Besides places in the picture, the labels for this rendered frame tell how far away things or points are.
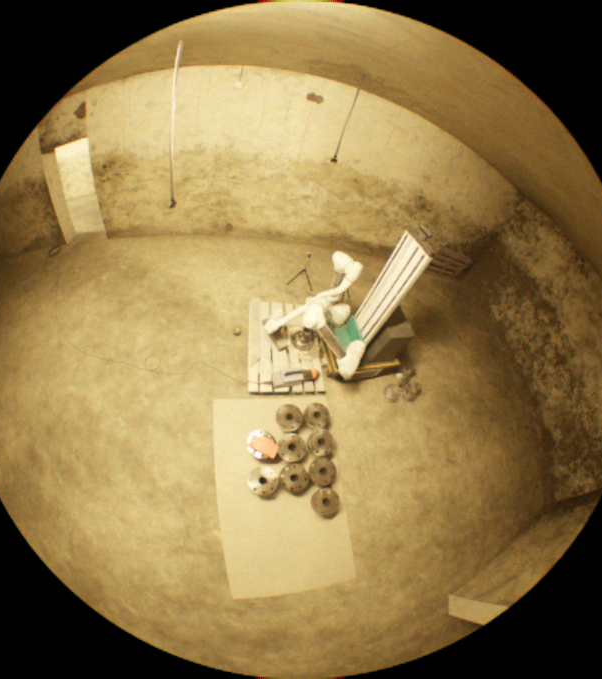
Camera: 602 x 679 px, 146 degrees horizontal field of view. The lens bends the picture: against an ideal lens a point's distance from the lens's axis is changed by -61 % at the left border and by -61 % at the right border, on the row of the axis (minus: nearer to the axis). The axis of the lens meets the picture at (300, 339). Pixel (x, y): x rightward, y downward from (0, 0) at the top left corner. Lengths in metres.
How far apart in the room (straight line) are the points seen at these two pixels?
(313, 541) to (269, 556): 0.44
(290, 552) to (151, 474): 1.50
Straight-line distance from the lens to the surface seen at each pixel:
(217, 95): 3.84
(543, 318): 5.76
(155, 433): 2.56
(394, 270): 2.15
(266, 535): 2.44
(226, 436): 2.40
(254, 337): 2.67
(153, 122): 4.13
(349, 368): 2.15
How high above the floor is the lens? 2.37
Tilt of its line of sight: 53 degrees down
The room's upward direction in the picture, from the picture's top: 22 degrees clockwise
